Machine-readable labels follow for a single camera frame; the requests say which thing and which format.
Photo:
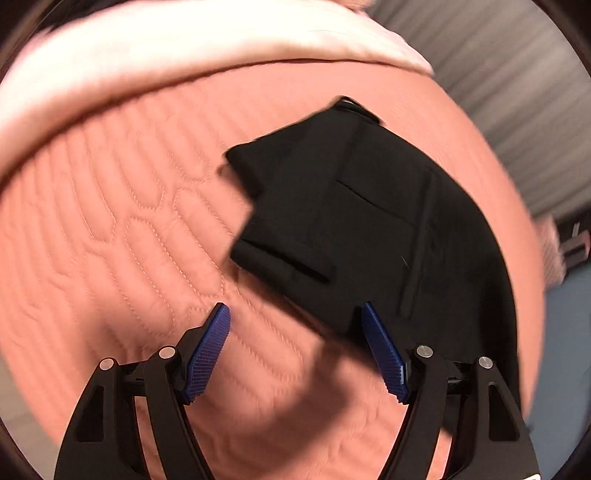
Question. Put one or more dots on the pink hard suitcase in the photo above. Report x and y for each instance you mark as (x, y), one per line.
(554, 267)

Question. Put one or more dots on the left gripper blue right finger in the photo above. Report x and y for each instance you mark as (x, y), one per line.
(491, 440)

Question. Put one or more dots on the light pink folded blanket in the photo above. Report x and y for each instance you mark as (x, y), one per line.
(55, 67)

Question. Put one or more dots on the black pants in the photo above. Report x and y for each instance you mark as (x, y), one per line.
(346, 212)

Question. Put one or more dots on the grey pleated curtain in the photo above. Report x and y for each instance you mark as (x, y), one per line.
(516, 76)

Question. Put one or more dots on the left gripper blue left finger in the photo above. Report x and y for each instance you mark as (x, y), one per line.
(102, 439)

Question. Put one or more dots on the black hard suitcase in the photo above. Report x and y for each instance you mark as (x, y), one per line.
(574, 239)

